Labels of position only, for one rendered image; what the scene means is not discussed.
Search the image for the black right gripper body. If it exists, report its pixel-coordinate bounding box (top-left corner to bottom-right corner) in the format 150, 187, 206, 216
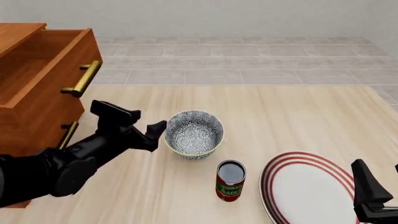
354, 198, 398, 224

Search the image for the brass drawer handle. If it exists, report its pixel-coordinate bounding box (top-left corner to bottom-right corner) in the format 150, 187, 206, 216
57, 121, 80, 151
60, 60, 103, 99

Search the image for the black white patterned bowl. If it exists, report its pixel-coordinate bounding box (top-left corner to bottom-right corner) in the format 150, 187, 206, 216
164, 110, 224, 161

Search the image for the red tomato sauce tin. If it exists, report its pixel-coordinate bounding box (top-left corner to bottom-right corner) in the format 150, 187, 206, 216
215, 159, 248, 203

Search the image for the wooden cabinet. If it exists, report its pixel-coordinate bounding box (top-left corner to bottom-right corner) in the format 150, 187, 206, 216
0, 22, 85, 209

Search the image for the white plate with red rings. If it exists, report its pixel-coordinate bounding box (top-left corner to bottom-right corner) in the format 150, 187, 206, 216
258, 151, 358, 224

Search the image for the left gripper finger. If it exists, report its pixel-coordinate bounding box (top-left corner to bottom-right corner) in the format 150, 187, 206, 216
146, 119, 168, 153
131, 110, 142, 127

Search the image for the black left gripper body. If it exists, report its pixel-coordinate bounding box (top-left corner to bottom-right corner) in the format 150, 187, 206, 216
123, 125, 150, 151

